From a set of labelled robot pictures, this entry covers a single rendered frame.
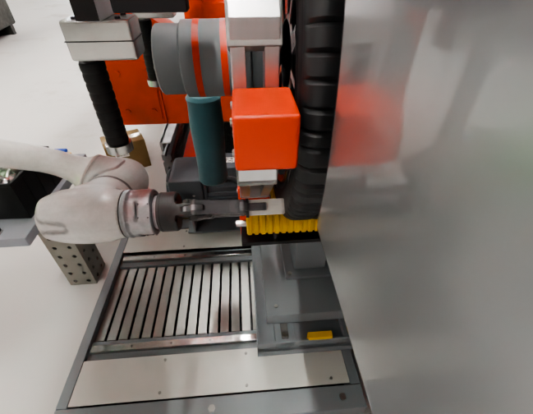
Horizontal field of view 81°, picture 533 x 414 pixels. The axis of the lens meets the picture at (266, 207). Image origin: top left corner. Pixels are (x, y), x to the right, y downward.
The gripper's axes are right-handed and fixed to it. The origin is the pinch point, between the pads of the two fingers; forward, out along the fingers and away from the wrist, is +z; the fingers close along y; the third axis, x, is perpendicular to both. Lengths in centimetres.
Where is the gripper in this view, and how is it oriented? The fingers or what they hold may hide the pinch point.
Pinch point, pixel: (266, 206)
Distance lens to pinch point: 60.2
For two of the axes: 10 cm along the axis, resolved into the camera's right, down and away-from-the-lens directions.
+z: 10.0, -0.5, 0.6
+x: -0.5, -9.9, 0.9
